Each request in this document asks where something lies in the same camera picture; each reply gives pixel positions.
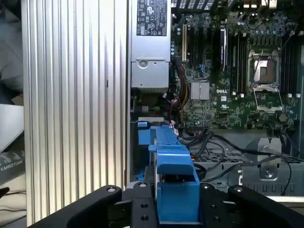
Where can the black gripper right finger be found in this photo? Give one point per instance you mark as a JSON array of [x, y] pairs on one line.
[[261, 209]]

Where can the white expansion slot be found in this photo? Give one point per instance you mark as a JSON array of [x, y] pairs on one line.
[[184, 42]]

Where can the grey printed rolled mat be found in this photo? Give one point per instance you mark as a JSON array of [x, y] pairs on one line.
[[12, 166]]

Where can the metal socket cover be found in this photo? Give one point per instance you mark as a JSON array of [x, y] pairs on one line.
[[266, 88]]

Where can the silver chipset heatsink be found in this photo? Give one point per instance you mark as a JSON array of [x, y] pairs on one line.
[[200, 90]]

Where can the pale grey flat panel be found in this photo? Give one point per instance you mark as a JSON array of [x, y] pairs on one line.
[[9, 126]]

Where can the black graphics card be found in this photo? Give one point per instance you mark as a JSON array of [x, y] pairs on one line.
[[223, 47]]

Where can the black RAM slot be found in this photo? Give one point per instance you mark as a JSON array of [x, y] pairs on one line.
[[295, 69], [242, 64], [286, 69], [234, 64]]

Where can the green motherboard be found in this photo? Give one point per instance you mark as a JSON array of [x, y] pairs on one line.
[[206, 111]]

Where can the silver power supply unit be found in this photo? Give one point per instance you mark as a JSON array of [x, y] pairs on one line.
[[149, 71]]

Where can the thin metal locking lever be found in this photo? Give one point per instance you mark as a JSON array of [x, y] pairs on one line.
[[257, 62], [290, 35]]

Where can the CPU socket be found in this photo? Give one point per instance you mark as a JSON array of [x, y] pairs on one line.
[[263, 71]]

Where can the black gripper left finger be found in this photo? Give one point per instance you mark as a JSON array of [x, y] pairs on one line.
[[95, 206]]

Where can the grey metal drive cage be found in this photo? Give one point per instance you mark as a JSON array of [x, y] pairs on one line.
[[268, 147]]

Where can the dark grey PC case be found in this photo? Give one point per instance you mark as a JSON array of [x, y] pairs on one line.
[[251, 139]]

